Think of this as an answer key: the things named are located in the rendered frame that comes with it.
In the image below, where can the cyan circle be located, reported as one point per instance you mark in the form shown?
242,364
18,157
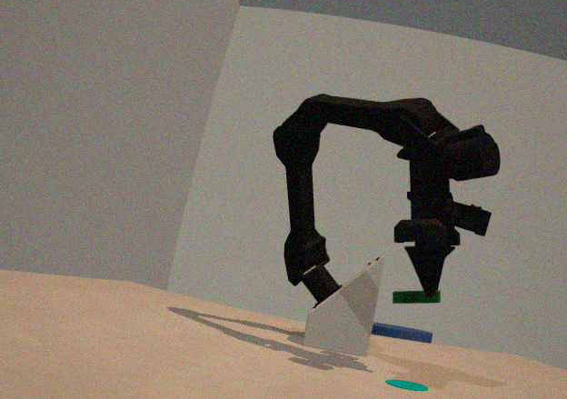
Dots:
407,385

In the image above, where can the green post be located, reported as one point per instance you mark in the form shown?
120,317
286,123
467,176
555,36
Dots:
411,297

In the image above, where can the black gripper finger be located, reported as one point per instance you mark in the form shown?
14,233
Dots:
441,265
426,261

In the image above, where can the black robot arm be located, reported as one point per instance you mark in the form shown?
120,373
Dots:
450,153

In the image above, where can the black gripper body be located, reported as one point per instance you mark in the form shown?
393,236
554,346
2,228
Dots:
426,225

